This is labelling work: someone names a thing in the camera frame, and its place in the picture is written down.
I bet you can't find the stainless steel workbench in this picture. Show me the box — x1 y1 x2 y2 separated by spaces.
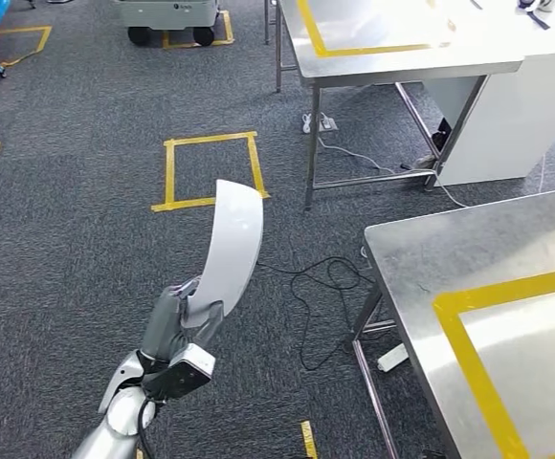
351 185 555 459

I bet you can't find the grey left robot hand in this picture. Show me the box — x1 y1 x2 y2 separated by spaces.
139 276 225 363

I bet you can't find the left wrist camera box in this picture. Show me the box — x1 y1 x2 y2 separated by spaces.
141 342 217 403

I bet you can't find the black floor cable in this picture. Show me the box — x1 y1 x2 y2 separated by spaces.
257 254 384 373

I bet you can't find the white cable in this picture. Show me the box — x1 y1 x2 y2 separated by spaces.
317 134 471 210

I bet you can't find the white power strip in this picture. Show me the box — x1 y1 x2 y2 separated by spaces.
376 342 410 374

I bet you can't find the yellow floor tape marking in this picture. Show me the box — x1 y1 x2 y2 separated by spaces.
161 9 236 51
300 420 319 459

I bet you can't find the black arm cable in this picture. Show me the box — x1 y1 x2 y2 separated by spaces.
136 395 161 459

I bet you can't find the stainless steel table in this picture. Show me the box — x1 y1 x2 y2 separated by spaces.
264 0 555 211

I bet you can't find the white curved car part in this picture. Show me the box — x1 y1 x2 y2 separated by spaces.
181 179 265 329

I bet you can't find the yellow tape double frame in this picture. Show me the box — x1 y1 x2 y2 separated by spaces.
432 266 555 459

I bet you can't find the grey wheeled cart robot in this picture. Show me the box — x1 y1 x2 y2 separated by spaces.
113 0 221 48

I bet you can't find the grey floor socket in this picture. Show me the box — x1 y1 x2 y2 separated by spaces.
302 112 339 136

